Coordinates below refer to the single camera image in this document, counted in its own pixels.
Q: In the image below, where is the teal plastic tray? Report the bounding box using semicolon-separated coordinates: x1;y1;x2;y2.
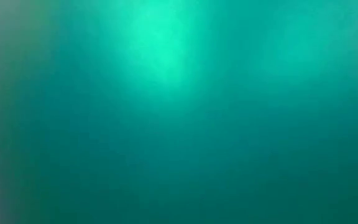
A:
0;0;358;224

